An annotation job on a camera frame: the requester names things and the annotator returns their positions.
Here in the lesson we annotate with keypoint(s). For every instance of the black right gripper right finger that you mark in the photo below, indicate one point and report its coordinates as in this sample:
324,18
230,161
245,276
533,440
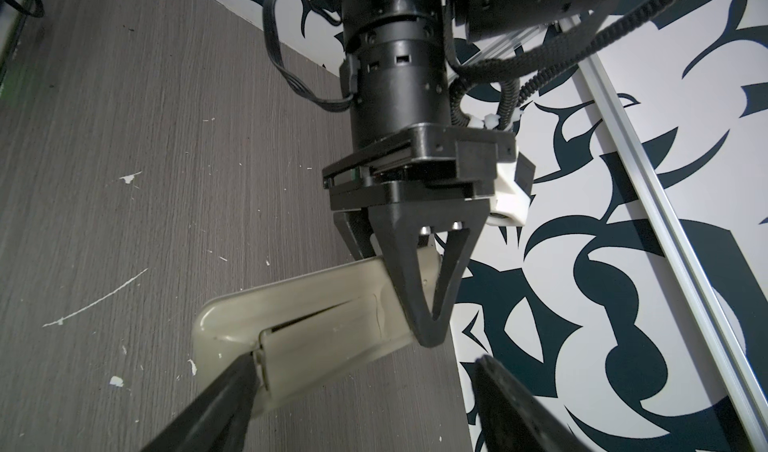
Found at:
512,419

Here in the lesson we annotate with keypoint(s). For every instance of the white remote control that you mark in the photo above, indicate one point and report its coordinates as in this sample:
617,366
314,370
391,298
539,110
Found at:
302,332

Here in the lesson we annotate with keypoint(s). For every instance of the aluminium cage frame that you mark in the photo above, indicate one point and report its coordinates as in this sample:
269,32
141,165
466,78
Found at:
633,302

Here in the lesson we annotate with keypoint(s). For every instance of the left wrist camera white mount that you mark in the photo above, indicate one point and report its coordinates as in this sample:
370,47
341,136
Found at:
509,206

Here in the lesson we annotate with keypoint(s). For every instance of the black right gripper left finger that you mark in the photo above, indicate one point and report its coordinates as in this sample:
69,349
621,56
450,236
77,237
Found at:
217,420

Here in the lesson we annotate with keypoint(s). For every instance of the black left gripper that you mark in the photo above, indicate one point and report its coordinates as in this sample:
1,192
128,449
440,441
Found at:
402,176

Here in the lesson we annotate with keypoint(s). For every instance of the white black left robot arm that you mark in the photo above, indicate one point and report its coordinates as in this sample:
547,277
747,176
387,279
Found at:
430,86

